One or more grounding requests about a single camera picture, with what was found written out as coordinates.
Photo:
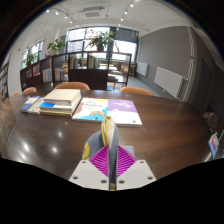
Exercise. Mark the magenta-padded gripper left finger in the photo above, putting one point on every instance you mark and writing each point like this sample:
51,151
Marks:
88,173

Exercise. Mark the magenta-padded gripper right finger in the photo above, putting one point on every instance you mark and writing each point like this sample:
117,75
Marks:
136,171

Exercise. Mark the grey towel with yellow print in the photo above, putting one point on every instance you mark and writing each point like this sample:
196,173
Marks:
112,140

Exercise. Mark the purple and white book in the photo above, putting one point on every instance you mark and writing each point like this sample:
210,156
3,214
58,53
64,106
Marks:
125,111

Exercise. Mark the colourful illustrated book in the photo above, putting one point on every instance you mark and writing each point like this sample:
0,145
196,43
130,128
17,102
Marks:
89,108

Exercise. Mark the yellow-edged book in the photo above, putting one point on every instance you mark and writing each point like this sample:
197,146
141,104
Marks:
55,113

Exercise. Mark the blue and white book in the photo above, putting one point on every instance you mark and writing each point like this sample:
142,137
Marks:
55,106

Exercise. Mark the brown leather chair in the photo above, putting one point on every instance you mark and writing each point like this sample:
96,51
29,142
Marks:
15,93
136,90
29,90
72,85

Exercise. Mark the blue and red book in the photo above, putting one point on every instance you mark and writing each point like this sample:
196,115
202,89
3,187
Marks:
213,145

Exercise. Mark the thick beige book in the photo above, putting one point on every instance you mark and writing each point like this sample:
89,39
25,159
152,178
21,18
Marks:
63,95

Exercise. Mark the thin white book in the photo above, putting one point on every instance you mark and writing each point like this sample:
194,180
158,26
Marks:
36,108

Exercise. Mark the dark blue book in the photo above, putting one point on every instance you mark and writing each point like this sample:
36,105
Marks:
27,104

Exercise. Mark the low dark shelf unit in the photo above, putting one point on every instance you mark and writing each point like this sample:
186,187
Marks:
88,78

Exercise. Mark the large white radiator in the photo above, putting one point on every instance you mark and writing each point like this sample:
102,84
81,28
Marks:
169,81

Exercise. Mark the small white radiator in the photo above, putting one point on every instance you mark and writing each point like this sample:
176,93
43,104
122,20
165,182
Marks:
142,68

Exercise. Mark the tall dark shelf unit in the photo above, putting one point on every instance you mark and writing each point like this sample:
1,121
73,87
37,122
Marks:
3,81

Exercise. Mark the potted plant by window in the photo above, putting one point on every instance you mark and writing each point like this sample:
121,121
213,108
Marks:
30,59

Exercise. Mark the small potted plant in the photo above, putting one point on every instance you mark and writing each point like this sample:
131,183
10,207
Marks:
56,45

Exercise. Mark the large potted plant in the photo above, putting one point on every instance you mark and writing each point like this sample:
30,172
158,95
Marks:
101,40

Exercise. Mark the ceiling air conditioner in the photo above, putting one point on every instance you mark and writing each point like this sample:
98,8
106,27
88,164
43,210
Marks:
92,12

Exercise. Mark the ceiling spotlights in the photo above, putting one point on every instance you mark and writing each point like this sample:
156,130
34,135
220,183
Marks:
131,5

